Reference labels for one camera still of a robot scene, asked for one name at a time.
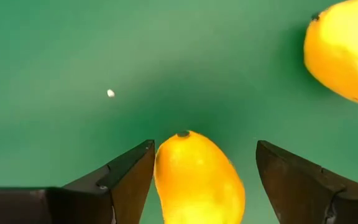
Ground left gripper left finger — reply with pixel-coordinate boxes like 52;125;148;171
0;139;155;224

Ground green table mat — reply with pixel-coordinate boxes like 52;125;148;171
0;0;358;224

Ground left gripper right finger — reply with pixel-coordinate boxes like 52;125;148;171
255;139;358;224

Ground yellow lemon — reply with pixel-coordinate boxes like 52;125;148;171
303;0;358;106
153;129;247;224

